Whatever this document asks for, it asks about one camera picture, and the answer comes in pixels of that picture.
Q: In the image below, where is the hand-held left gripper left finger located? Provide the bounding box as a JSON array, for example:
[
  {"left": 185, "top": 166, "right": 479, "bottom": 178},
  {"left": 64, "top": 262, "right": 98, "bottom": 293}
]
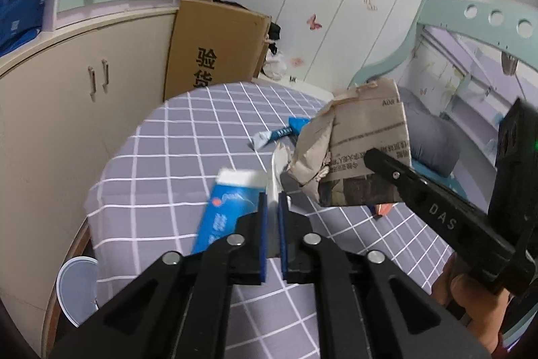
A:
[{"left": 54, "top": 193, "right": 268, "bottom": 359}]

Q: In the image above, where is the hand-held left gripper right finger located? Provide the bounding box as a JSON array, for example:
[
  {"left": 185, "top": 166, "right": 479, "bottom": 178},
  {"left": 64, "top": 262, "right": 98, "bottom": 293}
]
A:
[{"left": 278, "top": 193, "right": 492, "bottom": 359}]

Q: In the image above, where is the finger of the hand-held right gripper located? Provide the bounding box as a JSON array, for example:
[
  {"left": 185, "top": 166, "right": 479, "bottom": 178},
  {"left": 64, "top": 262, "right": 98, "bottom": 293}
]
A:
[{"left": 363, "top": 149, "right": 425, "bottom": 202}]

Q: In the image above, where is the orange red wrapper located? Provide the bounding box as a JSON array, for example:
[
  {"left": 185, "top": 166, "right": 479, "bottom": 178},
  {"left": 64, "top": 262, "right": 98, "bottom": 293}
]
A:
[{"left": 370, "top": 203, "right": 394, "bottom": 220}]

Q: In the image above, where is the blue white toothpaste box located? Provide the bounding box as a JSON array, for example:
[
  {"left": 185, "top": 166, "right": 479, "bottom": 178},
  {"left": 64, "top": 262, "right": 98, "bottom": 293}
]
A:
[{"left": 192, "top": 142, "right": 292, "bottom": 259}]

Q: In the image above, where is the blue white toothpaste tube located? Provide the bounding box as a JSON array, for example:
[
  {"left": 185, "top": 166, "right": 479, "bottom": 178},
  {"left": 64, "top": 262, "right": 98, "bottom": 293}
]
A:
[{"left": 251, "top": 116, "right": 312, "bottom": 152}]

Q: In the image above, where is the blue plastic bin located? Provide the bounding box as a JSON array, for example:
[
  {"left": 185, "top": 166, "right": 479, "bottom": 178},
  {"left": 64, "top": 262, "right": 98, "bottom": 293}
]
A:
[{"left": 56, "top": 256, "right": 100, "bottom": 328}]

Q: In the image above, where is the person's right hand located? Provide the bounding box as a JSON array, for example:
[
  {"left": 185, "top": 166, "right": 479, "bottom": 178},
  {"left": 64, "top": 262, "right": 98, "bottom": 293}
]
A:
[{"left": 433, "top": 253, "right": 512, "bottom": 347}]

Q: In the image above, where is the grey duvet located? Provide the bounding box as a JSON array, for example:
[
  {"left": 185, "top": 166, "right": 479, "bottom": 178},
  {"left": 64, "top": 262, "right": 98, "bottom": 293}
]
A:
[{"left": 397, "top": 85, "right": 461, "bottom": 179}]

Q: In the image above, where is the white low platform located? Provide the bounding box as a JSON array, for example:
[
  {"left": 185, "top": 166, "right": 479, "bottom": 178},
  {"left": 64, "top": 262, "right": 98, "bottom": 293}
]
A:
[{"left": 252, "top": 75, "right": 334, "bottom": 100}]

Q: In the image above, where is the table with checked cloth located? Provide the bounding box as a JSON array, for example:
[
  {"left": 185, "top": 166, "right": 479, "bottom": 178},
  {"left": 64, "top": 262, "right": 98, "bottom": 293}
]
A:
[{"left": 84, "top": 81, "right": 459, "bottom": 359}]

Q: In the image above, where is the white crumpled plastic bag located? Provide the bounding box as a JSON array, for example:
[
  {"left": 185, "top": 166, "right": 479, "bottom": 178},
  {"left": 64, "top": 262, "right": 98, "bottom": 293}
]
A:
[{"left": 261, "top": 52, "right": 287, "bottom": 80}]

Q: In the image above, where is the large cardboard box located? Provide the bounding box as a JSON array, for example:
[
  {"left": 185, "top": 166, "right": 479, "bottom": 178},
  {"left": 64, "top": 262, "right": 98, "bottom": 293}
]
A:
[{"left": 163, "top": 0, "right": 272, "bottom": 101}]

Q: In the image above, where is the cream long low cabinet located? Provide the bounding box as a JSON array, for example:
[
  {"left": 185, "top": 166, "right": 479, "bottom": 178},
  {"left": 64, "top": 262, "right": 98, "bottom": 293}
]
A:
[{"left": 0, "top": 3, "right": 181, "bottom": 326}]

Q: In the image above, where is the blue woven bag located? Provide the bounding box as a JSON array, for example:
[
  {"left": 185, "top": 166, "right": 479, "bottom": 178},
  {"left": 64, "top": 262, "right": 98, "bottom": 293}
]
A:
[{"left": 0, "top": 0, "right": 58, "bottom": 57}]

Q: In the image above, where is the lilac wall shelf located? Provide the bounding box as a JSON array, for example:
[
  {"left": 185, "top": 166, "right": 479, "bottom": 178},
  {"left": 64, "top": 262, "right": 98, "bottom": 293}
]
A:
[{"left": 439, "top": 65, "right": 530, "bottom": 158}]

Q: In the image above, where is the mint bunk bed frame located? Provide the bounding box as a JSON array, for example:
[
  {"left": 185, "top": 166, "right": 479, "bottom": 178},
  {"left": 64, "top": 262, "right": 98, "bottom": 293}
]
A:
[{"left": 347, "top": 0, "right": 538, "bottom": 124}]

